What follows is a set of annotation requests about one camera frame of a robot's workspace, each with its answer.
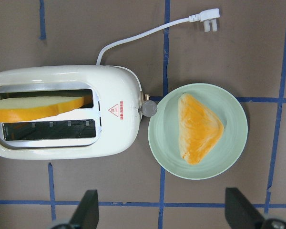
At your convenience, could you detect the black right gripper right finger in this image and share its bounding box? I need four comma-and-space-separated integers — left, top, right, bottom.
225, 187, 286, 229

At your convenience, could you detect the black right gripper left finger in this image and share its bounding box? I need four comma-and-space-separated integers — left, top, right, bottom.
52, 189, 100, 229

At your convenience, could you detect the white two-slot toaster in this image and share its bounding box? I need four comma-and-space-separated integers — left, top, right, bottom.
0, 65, 157, 160

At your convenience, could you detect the bread slice in toaster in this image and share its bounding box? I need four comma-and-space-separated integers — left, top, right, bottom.
0, 95, 92, 123

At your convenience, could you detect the triangular toasted bread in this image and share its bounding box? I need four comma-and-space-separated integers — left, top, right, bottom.
178, 94, 224, 165

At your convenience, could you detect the light green plate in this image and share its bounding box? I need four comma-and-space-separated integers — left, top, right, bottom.
148, 83, 248, 180

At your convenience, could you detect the white power cord with plug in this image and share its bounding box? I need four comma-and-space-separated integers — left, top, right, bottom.
96, 8, 220, 66

